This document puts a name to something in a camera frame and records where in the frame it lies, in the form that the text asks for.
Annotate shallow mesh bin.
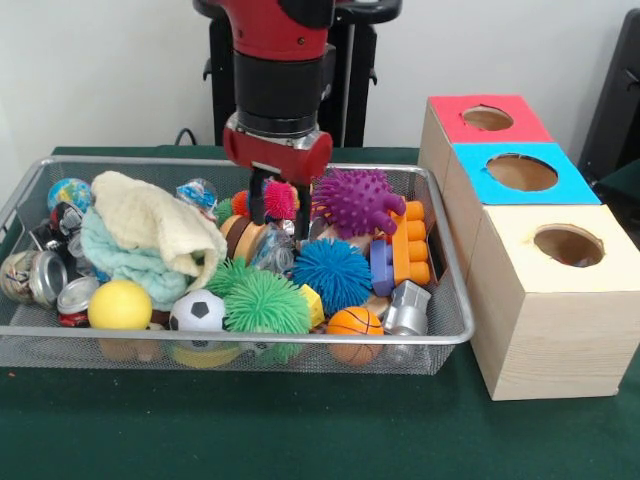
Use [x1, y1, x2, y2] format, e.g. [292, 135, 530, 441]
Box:
[0, 155, 475, 376]

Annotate wooden box with three holes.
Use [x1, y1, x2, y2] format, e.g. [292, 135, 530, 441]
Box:
[418, 94, 640, 401]

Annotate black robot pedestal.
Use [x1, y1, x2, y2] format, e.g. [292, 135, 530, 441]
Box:
[192, 0, 404, 148]

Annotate small soccer ball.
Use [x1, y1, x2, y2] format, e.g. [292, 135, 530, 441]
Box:
[168, 288, 227, 332]

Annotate mint waffle cloth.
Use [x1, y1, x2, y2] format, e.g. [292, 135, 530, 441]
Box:
[79, 207, 191, 312]

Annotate pink blue spiky toy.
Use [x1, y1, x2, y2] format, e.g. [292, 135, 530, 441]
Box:
[262, 178, 301, 222]

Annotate purple spiky toy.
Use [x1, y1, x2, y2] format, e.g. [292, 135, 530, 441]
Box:
[312, 168, 407, 239]

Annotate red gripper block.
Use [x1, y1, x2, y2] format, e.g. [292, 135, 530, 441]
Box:
[222, 113, 334, 242]

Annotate black upright panel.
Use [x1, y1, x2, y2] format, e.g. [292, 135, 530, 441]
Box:
[577, 7, 640, 174]

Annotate silver toy vehicle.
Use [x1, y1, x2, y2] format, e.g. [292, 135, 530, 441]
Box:
[382, 279, 432, 337]

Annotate plain yellow ball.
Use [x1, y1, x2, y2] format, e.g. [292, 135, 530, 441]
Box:
[88, 279, 154, 330]

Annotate blue spiky ball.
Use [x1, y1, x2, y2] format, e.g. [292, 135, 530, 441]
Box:
[292, 237, 374, 317]

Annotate green spiky puffer toy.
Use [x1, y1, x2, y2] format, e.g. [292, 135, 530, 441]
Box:
[205, 257, 314, 335]

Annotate small orange basketball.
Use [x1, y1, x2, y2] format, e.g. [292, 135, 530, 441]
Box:
[327, 306, 385, 366]

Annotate orange building block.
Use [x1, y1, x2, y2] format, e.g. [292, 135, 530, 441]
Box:
[389, 199, 432, 286]

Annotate dark green table cloth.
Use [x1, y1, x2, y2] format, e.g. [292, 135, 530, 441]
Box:
[0, 144, 640, 480]
[589, 158, 640, 236]

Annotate cream waffle cloth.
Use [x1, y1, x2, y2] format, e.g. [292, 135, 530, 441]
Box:
[91, 170, 229, 292]

